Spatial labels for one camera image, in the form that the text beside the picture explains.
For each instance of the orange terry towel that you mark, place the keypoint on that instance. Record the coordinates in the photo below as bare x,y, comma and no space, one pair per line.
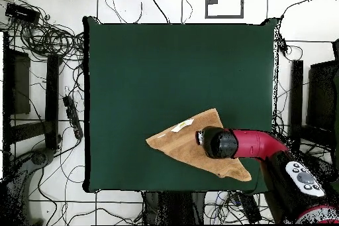
180,143

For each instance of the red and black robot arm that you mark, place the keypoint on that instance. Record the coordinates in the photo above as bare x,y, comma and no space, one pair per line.
254,143

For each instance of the black flat box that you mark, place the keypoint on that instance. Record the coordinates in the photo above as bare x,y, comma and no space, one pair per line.
249,207

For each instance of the dark green table cloth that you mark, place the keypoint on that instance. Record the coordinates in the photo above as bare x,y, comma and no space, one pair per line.
172,72

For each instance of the black power strip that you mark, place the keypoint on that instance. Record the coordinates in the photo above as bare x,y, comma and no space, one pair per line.
71,110

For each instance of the black power adapter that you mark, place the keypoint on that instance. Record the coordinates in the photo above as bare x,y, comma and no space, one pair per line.
283,45

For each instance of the grey chair base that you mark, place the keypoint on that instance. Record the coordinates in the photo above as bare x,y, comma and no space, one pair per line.
39,157

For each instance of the black rectangular box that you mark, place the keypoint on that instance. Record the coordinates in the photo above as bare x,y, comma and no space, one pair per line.
22,12

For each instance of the grey rectangular frame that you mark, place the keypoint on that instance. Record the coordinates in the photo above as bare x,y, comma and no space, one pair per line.
225,16

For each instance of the black furniture frame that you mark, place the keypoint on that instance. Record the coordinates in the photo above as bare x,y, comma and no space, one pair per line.
296,90
52,90

